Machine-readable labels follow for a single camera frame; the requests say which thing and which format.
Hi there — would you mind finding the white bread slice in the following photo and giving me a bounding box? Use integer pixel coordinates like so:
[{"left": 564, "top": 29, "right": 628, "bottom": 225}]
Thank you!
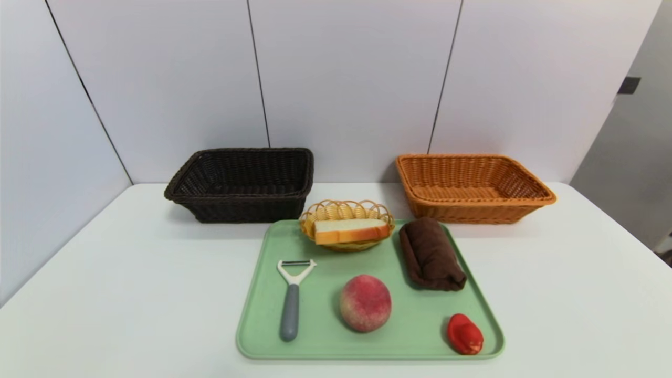
[{"left": 313, "top": 218, "right": 390, "bottom": 245}]

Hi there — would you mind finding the brown towel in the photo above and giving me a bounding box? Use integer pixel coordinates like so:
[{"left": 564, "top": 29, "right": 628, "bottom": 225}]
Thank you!
[{"left": 398, "top": 217, "right": 467, "bottom": 292}]

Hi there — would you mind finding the pink peach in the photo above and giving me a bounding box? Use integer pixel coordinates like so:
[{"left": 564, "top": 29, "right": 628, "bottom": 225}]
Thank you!
[{"left": 339, "top": 275, "right": 393, "bottom": 333}]

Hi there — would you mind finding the white peeler with grey handle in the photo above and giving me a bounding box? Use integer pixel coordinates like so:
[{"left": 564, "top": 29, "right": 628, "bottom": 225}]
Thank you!
[{"left": 277, "top": 259, "right": 318, "bottom": 342}]

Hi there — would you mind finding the small round yellow wicker basket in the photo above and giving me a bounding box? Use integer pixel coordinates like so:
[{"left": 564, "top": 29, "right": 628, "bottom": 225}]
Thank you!
[{"left": 299, "top": 199, "right": 395, "bottom": 253}]

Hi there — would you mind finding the dark brown wicker basket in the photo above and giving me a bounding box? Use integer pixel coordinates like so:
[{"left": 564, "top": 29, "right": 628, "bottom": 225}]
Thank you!
[{"left": 164, "top": 148, "right": 314, "bottom": 224}]

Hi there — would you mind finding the orange wicker basket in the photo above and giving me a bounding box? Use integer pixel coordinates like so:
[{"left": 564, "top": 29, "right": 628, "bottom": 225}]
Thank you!
[{"left": 395, "top": 153, "right": 557, "bottom": 225}]

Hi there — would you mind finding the light green plastic tray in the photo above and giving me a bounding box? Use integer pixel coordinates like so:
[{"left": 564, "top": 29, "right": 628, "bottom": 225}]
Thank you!
[{"left": 236, "top": 219, "right": 506, "bottom": 361}]

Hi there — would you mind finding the red tomato piece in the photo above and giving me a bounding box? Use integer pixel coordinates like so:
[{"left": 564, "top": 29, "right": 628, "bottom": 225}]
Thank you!
[{"left": 447, "top": 313, "right": 485, "bottom": 355}]

